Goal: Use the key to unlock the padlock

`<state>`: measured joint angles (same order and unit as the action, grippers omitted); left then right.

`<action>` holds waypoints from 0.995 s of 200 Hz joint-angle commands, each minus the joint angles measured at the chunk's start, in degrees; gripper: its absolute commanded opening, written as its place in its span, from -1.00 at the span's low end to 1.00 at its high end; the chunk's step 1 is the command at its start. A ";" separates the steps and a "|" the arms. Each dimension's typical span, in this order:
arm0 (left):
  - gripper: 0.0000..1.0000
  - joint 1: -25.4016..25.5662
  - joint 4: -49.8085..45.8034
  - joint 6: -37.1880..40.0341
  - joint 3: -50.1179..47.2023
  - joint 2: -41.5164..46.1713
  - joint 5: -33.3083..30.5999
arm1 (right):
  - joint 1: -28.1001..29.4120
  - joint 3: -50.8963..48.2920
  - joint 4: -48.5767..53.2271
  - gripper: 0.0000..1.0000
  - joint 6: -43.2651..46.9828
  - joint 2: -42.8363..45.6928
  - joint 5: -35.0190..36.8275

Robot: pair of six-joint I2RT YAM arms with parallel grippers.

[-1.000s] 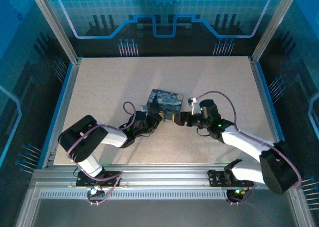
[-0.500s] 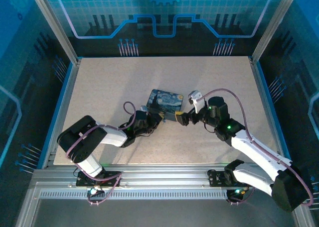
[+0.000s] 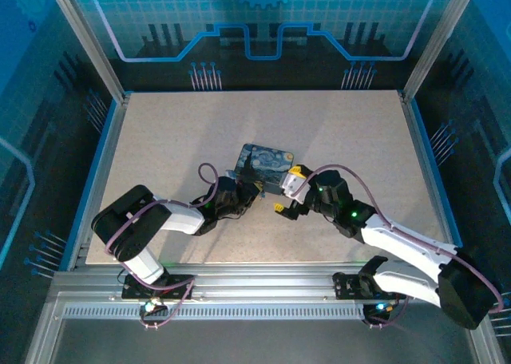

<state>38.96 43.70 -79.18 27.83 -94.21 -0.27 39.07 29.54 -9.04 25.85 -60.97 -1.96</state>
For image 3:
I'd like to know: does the starry night picture mat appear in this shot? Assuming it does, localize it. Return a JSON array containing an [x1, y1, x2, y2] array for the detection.
[[232, 142, 296, 197]]

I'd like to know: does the small lit connector board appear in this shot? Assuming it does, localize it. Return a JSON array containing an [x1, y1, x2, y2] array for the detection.
[[141, 298, 168, 317], [365, 299, 400, 318]]

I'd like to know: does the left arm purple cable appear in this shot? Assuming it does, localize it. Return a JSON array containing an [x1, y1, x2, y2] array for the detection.
[[104, 163, 220, 255]]

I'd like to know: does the aluminium table rail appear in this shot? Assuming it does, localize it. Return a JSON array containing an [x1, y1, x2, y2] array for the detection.
[[51, 262, 480, 306]]

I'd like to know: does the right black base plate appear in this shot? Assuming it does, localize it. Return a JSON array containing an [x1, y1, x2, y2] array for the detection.
[[333, 271, 408, 301]]

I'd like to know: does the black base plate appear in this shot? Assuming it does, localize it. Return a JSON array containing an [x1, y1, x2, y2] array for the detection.
[[333, 271, 408, 301], [121, 274, 196, 301]]

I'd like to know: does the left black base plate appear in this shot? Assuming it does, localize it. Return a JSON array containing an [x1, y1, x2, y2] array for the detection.
[[121, 274, 196, 301]]

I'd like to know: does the aluminium side rail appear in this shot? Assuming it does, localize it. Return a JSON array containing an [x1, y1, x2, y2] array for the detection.
[[400, 94, 464, 246], [65, 94, 133, 270]]

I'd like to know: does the slotted grey cable duct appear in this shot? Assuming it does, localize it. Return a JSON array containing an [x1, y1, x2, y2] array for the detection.
[[63, 306, 380, 321]]

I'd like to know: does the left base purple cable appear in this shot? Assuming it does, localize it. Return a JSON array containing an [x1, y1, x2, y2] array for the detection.
[[139, 278, 196, 330]]

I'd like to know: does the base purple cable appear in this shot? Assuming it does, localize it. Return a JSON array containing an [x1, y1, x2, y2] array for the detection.
[[365, 294, 411, 329], [139, 278, 196, 330]]

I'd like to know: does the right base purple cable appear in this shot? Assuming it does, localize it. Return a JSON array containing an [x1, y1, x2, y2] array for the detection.
[[365, 294, 411, 329]]

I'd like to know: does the aluminium frame post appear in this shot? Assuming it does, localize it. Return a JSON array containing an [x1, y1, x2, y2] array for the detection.
[[43, 0, 131, 102], [401, 0, 482, 102]]

